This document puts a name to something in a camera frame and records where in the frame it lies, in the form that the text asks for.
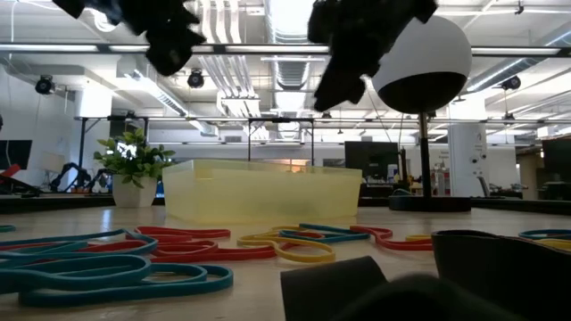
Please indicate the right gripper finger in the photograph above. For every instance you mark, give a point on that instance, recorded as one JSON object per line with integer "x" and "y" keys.
{"x": 339, "y": 89}

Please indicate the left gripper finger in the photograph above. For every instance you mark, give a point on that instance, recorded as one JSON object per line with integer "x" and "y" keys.
{"x": 171, "y": 51}

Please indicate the black wide rubber band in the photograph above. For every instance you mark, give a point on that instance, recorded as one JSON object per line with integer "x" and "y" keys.
{"x": 499, "y": 276}

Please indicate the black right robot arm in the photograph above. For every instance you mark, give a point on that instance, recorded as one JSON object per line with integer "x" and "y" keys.
{"x": 426, "y": 6}

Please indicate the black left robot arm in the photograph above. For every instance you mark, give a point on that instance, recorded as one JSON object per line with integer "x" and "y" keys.
{"x": 67, "y": 5}

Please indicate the black robot arm in room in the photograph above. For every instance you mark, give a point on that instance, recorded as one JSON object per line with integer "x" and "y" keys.
{"x": 67, "y": 171}

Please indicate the yellow translucent plastic bin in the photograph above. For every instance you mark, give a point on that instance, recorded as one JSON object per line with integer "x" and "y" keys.
{"x": 267, "y": 196}

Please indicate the black rubber strip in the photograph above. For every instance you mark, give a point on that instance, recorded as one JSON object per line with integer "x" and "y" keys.
{"x": 330, "y": 290}

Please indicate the black spotlight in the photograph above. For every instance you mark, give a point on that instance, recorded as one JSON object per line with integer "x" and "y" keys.
{"x": 44, "y": 84}
{"x": 195, "y": 80}
{"x": 511, "y": 83}

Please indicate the black bar with light strips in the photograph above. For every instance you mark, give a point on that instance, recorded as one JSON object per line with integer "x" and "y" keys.
{"x": 218, "y": 49}

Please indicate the white globe table lamp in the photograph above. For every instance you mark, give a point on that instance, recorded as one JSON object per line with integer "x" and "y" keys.
{"x": 428, "y": 49}

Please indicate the black monitor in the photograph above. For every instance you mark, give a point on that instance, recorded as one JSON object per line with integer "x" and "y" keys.
{"x": 557, "y": 160}
{"x": 15, "y": 153}
{"x": 370, "y": 160}

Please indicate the green plant in white pot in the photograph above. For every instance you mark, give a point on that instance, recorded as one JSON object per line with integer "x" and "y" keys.
{"x": 134, "y": 160}

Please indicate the white column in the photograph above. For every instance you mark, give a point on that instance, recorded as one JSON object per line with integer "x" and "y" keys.
{"x": 464, "y": 156}

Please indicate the grey office chair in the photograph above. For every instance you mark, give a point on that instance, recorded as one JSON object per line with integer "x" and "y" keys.
{"x": 484, "y": 185}

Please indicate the red and black device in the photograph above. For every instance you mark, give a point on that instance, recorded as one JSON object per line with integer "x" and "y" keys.
{"x": 11, "y": 171}

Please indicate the black metal workstation frame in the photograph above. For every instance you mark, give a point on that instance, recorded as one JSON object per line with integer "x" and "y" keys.
{"x": 281, "y": 120}

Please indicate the black aluminium table frame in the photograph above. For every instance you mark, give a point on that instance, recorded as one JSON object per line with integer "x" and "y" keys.
{"x": 513, "y": 206}

